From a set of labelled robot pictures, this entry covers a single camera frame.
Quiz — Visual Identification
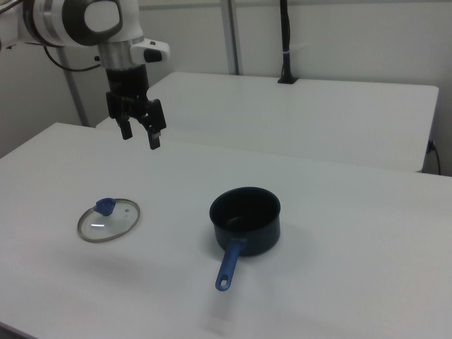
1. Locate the grey metal frame post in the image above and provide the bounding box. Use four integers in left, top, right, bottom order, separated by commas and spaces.
220, 0, 245, 76
58, 46, 90, 127

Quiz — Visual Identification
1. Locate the white table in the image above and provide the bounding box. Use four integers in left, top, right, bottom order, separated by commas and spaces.
95, 71, 440, 174

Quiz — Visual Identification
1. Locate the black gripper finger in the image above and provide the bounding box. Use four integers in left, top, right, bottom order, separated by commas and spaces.
106, 91, 134, 141
138, 98, 167, 151

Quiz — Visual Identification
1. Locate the glass lid with blue knob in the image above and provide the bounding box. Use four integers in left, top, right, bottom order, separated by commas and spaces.
77, 196, 141, 244

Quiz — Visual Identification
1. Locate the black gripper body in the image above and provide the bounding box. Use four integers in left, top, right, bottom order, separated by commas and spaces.
105, 64, 150, 124

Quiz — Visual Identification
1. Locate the dark blue saucepan with handle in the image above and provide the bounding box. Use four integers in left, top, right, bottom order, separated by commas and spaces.
208, 186, 283, 292

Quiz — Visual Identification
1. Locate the black pole with cables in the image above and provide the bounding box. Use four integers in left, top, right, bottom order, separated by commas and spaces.
277, 0, 299, 85

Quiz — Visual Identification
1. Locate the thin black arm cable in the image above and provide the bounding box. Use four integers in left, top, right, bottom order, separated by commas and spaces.
43, 45, 104, 73

